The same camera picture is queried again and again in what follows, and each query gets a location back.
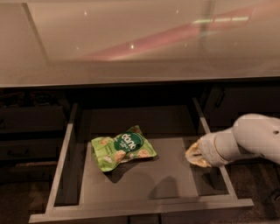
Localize green snack bag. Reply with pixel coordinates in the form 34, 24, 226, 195
91, 125, 157, 172

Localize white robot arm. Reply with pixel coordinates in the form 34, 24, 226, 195
185, 114, 280, 167

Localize items in top left drawer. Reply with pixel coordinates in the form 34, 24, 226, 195
0, 91, 59, 108

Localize pale item in bottom drawer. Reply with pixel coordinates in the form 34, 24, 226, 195
16, 161, 58, 167

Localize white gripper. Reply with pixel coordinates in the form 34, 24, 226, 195
185, 133, 229, 168

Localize dark grey cabinet door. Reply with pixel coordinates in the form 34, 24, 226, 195
203, 84, 280, 129

